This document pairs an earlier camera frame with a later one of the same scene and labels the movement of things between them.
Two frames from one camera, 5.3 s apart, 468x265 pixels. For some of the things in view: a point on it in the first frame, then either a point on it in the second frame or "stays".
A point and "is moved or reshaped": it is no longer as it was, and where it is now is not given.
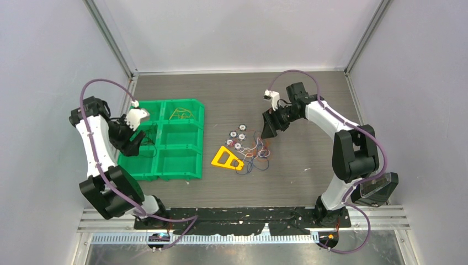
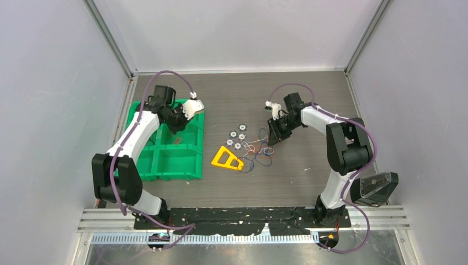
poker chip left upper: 233,134 stays
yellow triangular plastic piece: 228,164 stays
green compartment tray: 173,148 stays
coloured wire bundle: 258,156 is moved or reshaped
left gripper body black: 120,134 → 176,119
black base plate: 232,221 stays
